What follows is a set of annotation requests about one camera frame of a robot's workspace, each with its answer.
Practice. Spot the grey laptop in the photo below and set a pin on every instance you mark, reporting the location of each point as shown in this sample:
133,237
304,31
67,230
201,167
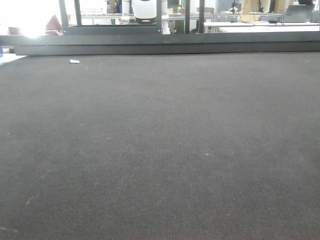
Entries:
298,13

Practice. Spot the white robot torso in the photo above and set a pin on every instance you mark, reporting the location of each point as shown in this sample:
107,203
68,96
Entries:
145,12

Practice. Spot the dark red chair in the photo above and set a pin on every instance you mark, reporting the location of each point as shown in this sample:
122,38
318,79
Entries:
53,26

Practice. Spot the white background table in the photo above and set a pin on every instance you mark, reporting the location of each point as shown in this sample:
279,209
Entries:
260,27

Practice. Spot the black metal frame rail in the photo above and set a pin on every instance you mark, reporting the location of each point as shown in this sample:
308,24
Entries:
158,44

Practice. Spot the white paper scrap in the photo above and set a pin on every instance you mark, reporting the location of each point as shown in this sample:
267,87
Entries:
73,61

